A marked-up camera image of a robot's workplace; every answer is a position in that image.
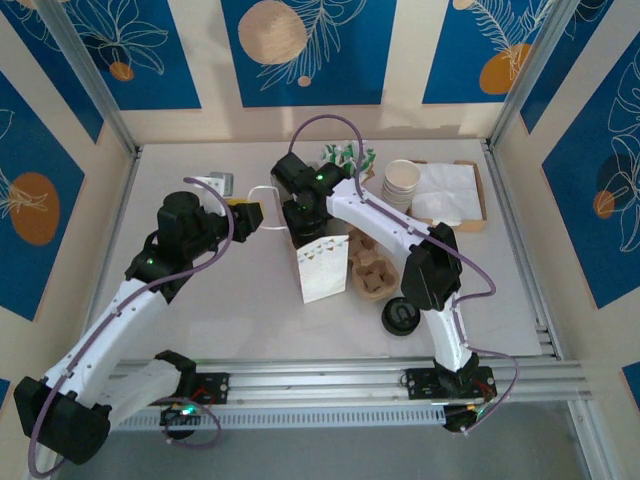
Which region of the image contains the aluminium table side rail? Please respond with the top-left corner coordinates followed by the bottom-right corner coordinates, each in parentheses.
top-left (72, 144), bottom-right (144, 371)
top-left (482, 142), bottom-right (564, 359)

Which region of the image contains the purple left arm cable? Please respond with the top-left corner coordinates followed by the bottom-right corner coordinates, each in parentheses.
top-left (27, 175), bottom-right (235, 479)

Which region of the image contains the white paper gift bag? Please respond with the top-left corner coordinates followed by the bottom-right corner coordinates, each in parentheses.
top-left (248, 172), bottom-right (350, 305)

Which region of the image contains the brown cardboard napkin tray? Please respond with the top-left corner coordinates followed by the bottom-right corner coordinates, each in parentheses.
top-left (405, 159), bottom-right (489, 232)

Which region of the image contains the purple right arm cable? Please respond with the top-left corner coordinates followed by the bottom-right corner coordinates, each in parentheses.
top-left (288, 113), bottom-right (522, 437)

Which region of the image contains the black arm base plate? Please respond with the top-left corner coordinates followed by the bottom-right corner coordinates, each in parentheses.
top-left (192, 372), bottom-right (231, 404)
top-left (403, 367), bottom-right (496, 401)

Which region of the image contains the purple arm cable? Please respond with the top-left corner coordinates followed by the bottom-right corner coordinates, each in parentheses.
top-left (288, 113), bottom-right (522, 437)
top-left (27, 175), bottom-right (235, 479)

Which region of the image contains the white paper napkin stack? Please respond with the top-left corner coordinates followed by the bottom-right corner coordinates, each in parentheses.
top-left (410, 162), bottom-right (485, 224)

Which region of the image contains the short purple cable loop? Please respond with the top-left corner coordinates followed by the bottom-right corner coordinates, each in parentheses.
top-left (162, 394), bottom-right (223, 449)

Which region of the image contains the grey slotted cable duct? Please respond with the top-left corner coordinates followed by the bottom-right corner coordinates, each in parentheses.
top-left (74, 407), bottom-right (446, 431)

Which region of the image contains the brown cardboard cup carrier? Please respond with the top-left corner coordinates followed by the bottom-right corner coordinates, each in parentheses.
top-left (348, 227), bottom-right (401, 301)

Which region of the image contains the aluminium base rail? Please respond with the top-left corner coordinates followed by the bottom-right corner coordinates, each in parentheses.
top-left (42, 357), bottom-right (586, 416)

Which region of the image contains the aluminium frame post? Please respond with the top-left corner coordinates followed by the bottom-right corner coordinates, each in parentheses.
top-left (487, 0), bottom-right (576, 151)
top-left (34, 0), bottom-right (141, 159)

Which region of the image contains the black control board green light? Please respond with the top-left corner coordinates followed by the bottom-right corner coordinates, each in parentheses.
top-left (442, 402), bottom-right (491, 437)
top-left (159, 399), bottom-right (209, 427)

